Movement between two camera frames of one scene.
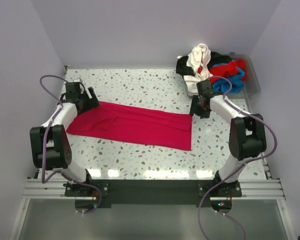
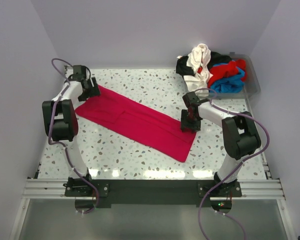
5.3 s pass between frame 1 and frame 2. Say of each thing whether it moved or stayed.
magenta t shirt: moved
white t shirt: stayed
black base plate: stayed
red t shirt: stayed
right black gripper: moved
